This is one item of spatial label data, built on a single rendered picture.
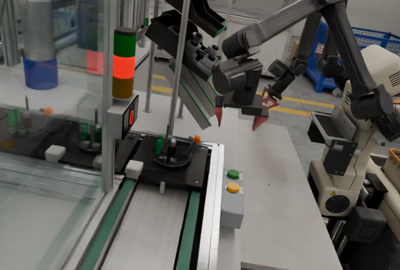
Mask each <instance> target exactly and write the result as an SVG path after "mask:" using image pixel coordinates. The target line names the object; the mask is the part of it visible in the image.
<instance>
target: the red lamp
mask: <svg viewBox="0 0 400 270"><path fill-rule="evenodd" d="M134 71H135V56H133V57H130V58H124V57H119V56H116V55H113V68H112V74H113V76H114V77H117V78H120V79H129V78H132V77H133V76H134Z"/></svg>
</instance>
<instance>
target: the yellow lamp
mask: <svg viewBox="0 0 400 270"><path fill-rule="evenodd" d="M133 81H134V76H133V77H132V78H129V79H120V78H117V77H114V76H113V77H112V95H113V96H114V97H116V98H122V99H125V98H130V97H132V96H133Z"/></svg>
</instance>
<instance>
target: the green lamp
mask: <svg viewBox="0 0 400 270"><path fill-rule="evenodd" d="M135 52H136V34H134V35H124V34H118V33H116V32H114V47H113V54H114V55H116V56H119V57H124V58H130V57H133V56H135Z"/></svg>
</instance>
